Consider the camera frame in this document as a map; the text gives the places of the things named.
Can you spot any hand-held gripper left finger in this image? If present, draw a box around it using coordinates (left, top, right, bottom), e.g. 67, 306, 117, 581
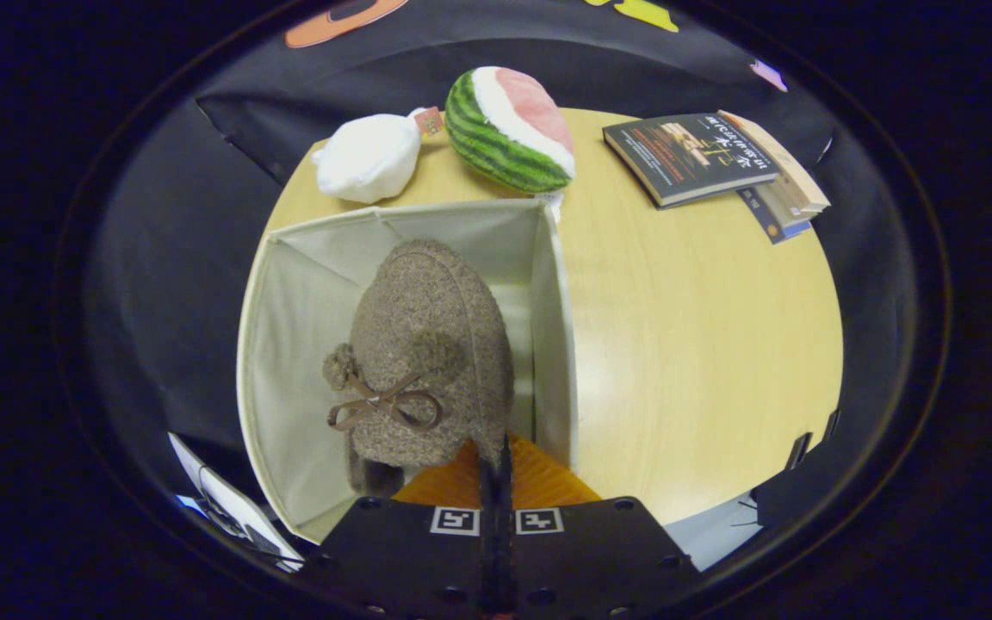
302, 437, 498, 620

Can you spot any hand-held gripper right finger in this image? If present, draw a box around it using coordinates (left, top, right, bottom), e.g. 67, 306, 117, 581
498, 432, 701, 620

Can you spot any cream fabric storage box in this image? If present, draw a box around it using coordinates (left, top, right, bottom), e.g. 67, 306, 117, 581
236, 198, 579, 545

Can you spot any brown fuzzy slipper shoe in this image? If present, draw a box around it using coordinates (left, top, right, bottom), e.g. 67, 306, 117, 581
322, 239, 516, 499

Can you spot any white sheet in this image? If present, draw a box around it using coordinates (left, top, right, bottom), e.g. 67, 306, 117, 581
169, 431, 303, 574

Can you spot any blue cover book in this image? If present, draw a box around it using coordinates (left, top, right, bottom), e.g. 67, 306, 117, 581
737, 185, 811, 245

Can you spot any white plush toy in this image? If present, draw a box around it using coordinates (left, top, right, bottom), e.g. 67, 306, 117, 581
311, 108, 445, 205

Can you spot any black cover book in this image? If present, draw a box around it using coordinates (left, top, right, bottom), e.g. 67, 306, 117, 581
602, 112, 779, 210

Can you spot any tan cover book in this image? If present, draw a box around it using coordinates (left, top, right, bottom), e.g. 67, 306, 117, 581
717, 109, 831, 226

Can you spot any watermelon slice plush toy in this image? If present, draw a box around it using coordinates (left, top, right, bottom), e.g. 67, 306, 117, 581
444, 66, 576, 195

